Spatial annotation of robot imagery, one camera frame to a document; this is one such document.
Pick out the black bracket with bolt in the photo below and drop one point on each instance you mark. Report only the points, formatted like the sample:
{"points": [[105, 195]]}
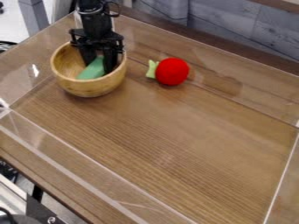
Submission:
{"points": [[38, 212]]}

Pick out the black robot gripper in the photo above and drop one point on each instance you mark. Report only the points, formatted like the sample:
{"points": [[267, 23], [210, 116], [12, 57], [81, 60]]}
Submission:
{"points": [[109, 43]]}

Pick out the green rectangular block stick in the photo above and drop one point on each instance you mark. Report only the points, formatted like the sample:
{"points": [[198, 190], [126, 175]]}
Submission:
{"points": [[93, 70]]}

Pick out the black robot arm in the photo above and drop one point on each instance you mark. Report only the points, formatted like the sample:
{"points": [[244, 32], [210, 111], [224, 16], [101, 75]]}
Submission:
{"points": [[96, 37]]}

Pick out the light wooden bowl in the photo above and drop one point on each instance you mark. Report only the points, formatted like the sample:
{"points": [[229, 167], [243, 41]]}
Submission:
{"points": [[66, 65]]}

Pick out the grey post at back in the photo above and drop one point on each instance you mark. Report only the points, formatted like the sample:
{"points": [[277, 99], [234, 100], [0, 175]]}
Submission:
{"points": [[33, 15]]}

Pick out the clear acrylic tray enclosure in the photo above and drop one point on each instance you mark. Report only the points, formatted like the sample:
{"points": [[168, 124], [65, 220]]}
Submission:
{"points": [[201, 153]]}

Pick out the black table leg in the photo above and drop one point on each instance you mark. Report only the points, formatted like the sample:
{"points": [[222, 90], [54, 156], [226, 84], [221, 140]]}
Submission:
{"points": [[37, 193]]}

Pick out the red felt tomato toy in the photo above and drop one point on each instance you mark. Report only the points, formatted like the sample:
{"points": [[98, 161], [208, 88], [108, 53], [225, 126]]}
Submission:
{"points": [[169, 71]]}

